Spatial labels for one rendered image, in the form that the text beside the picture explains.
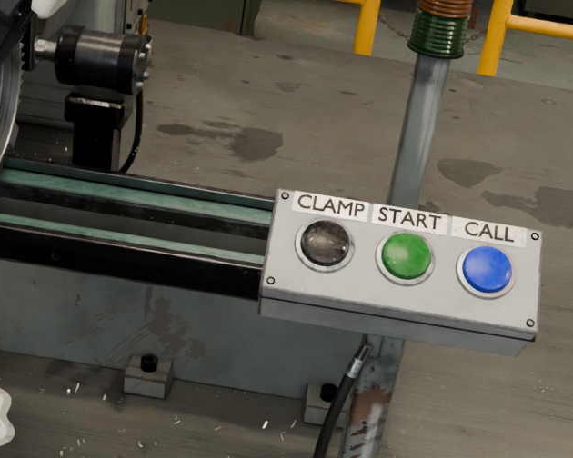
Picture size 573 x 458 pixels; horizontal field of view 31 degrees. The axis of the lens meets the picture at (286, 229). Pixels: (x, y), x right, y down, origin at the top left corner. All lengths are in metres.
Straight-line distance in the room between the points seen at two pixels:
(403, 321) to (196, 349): 0.32
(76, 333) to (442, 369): 0.35
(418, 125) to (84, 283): 0.46
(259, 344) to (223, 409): 0.06
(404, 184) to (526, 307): 0.60
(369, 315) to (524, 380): 0.43
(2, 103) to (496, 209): 0.67
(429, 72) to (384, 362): 0.55
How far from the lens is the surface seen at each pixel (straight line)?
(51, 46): 1.05
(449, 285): 0.64
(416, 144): 1.20
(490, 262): 0.64
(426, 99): 1.18
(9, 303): 0.94
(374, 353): 0.68
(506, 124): 1.69
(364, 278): 0.63
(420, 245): 0.63
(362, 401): 0.70
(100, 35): 1.03
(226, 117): 1.51
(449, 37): 1.15
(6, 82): 1.01
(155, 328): 0.92
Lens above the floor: 1.36
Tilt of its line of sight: 27 degrees down
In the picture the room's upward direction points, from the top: 9 degrees clockwise
